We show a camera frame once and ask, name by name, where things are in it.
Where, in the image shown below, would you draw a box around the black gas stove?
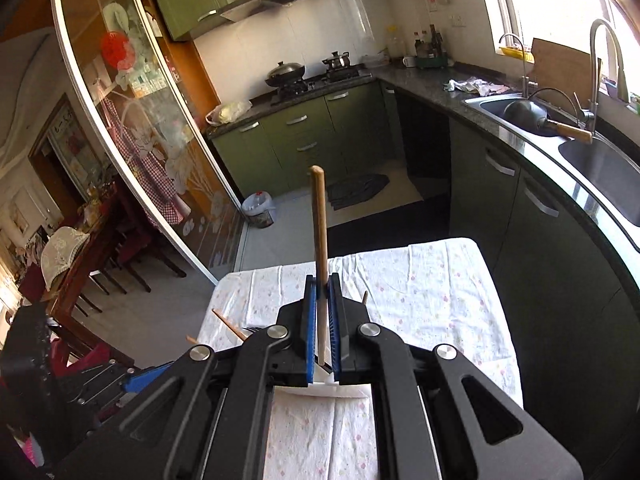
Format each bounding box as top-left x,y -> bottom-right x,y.
270,67 -> 374,106

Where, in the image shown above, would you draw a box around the flower printed sliding glass door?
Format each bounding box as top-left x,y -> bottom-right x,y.
50,0 -> 251,285

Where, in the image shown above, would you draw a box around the dark sink base cabinets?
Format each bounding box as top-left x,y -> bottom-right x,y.
380,85 -> 640,411

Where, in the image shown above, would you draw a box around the white lace cover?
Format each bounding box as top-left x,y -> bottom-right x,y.
40,226 -> 91,291

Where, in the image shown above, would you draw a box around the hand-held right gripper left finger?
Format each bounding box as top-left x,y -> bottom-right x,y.
50,274 -> 321,480

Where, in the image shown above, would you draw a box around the dark wooden dining table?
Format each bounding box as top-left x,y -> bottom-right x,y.
47,195 -> 137,342

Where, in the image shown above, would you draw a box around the dark granite countertop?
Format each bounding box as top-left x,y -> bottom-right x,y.
207,62 -> 640,253

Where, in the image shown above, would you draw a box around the dark wooden dining chair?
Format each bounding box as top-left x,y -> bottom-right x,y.
90,185 -> 187,297

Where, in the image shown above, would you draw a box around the dark condiment bottles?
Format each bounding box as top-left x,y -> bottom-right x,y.
412,25 -> 446,59

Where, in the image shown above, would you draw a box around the brown wooden chopstick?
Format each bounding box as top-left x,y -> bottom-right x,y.
309,165 -> 333,311

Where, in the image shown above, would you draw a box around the small trash bin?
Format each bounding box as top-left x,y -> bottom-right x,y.
241,191 -> 276,230

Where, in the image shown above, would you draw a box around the black pan with wooden handle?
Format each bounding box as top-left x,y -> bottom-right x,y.
502,87 -> 594,144

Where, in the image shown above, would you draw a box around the bunch of wooden chopsticks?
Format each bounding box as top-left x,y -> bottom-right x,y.
186,290 -> 371,344

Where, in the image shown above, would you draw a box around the floral white tablecloth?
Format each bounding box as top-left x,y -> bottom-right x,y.
197,237 -> 524,480

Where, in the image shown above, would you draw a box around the crumpled dish rag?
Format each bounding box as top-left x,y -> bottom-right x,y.
442,77 -> 509,97

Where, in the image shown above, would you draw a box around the kitchen window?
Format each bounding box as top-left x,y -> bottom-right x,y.
492,0 -> 640,107

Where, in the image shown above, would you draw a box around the green stove base cabinets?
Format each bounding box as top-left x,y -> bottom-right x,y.
207,82 -> 402,202

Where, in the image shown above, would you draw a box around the wooden cutting board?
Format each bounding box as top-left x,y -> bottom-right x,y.
530,37 -> 604,94

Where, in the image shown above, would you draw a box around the small steel faucet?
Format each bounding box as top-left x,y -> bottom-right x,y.
499,33 -> 539,94

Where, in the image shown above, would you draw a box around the green upper kitchen cabinets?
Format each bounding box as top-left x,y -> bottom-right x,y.
147,0 -> 401,44

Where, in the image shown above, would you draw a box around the white plastic utensil holder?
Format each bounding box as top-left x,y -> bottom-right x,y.
274,300 -> 374,402

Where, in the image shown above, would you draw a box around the red checked apron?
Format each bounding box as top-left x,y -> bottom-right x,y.
102,97 -> 184,226

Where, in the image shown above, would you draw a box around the white plastic bag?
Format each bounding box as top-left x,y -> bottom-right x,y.
206,100 -> 253,126

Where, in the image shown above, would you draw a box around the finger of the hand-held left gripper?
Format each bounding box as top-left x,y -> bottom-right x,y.
65,360 -> 173,407

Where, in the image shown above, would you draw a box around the black wok with lid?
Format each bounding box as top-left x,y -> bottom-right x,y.
264,60 -> 306,89

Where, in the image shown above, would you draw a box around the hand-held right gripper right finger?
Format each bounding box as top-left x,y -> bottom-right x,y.
327,274 -> 586,480

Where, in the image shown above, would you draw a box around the steel double sink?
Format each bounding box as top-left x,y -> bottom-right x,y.
462,92 -> 640,252

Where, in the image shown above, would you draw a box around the tall steel faucet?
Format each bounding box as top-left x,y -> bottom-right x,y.
587,18 -> 631,131

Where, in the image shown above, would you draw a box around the dark floor mat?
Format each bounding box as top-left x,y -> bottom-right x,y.
327,173 -> 391,211

